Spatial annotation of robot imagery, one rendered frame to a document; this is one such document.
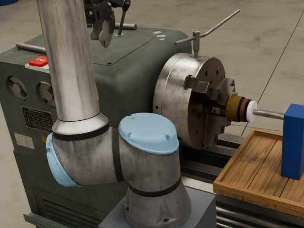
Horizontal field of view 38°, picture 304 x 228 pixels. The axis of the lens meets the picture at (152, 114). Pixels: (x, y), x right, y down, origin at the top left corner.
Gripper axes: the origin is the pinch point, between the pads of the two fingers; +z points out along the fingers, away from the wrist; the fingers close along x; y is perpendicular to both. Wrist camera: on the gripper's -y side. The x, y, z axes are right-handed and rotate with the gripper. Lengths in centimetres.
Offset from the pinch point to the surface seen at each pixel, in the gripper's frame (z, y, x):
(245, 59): 131, -300, -65
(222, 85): 19.6, -20.4, 31.0
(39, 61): 4.2, 11.9, -19.8
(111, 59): 5.4, 0.8, 1.8
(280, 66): 131, -292, -26
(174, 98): 15.1, 1.6, 24.7
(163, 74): 10.0, -3.0, 18.6
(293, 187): 42, -4, 61
